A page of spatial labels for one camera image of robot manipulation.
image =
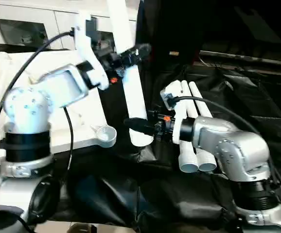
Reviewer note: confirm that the black metal rail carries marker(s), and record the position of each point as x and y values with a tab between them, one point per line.
247	58

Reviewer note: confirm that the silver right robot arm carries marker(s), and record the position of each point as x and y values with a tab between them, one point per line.
233	145

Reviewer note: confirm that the white table top frame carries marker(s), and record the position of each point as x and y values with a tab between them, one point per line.
82	121

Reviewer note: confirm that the small yellow label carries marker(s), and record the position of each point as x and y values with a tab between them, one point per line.
173	53

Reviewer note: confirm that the white glass-door cabinet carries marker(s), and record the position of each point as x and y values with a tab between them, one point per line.
62	19

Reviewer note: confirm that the black work mat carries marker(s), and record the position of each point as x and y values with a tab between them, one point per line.
131	194

